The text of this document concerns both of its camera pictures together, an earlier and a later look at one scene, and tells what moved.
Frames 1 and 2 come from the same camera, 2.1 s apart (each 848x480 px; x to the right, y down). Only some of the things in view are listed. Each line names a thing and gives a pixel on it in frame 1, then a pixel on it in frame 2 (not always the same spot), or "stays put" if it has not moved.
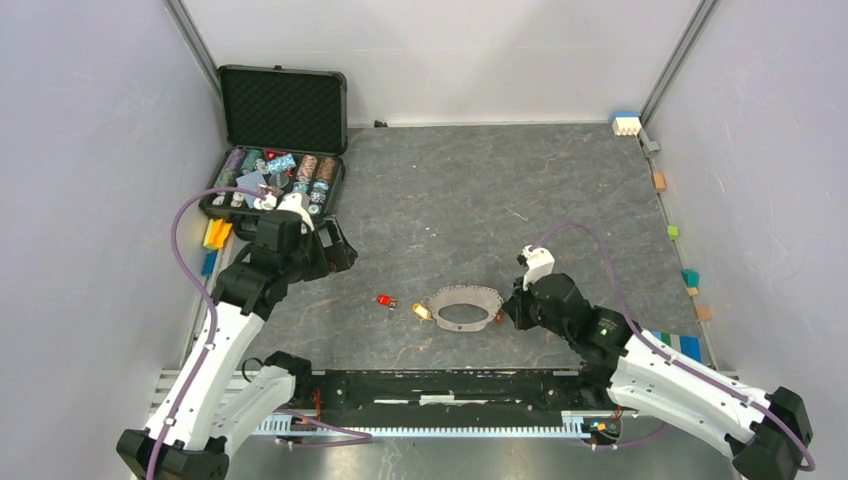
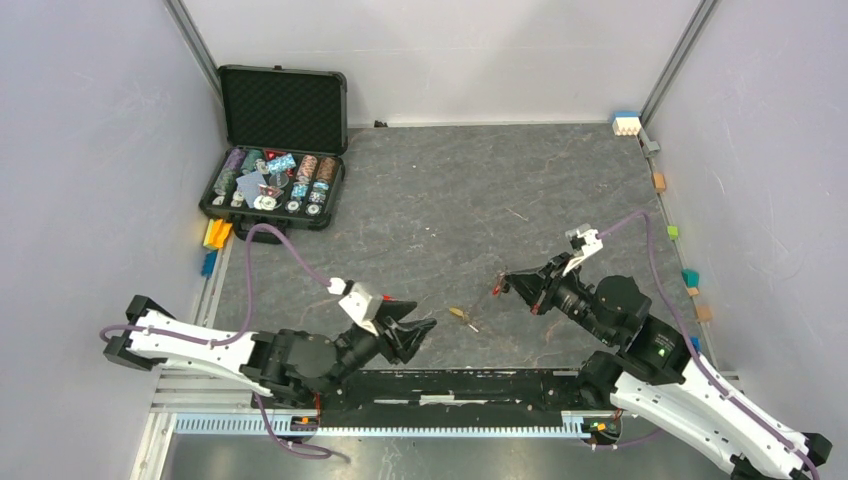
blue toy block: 209,263 stays put
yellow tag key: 422,311 -> 457,312
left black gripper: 337,256 -> 409,333
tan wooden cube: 703,313 stays put
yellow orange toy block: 217,231 stays put
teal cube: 691,277 stays put
